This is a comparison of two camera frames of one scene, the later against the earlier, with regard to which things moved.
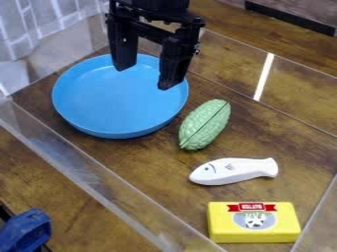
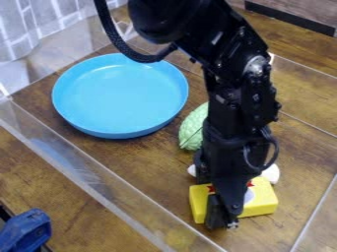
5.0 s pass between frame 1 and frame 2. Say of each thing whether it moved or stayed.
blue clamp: stayed
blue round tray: stayed
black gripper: moved
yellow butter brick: moved
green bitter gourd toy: stayed
